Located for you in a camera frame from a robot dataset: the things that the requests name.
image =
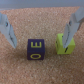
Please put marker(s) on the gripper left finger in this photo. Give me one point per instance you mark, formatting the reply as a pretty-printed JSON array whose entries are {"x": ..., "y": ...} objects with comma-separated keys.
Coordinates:
[{"x": 7, "y": 29}]

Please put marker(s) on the purple block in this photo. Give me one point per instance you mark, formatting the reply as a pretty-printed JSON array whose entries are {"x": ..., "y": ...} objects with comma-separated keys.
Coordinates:
[{"x": 34, "y": 49}]

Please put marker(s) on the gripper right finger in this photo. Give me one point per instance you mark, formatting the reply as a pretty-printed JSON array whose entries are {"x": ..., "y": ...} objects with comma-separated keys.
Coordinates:
[{"x": 71, "y": 29}]

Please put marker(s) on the yellow block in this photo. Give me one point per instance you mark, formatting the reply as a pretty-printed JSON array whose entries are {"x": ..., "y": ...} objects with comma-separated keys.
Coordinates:
[{"x": 63, "y": 47}]

